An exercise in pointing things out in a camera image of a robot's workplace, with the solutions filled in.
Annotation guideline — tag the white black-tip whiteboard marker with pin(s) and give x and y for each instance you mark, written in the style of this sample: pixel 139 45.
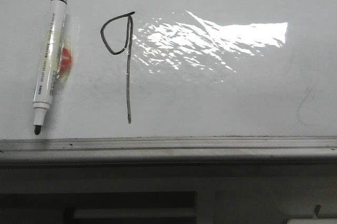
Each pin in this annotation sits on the white black-tip whiteboard marker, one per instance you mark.
pixel 49 66

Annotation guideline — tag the white whiteboard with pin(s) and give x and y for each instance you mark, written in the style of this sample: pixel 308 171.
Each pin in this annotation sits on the white whiteboard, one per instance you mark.
pixel 146 68

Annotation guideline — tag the aluminium whiteboard tray frame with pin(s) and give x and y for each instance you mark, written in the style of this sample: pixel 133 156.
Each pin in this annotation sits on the aluminium whiteboard tray frame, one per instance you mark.
pixel 165 150

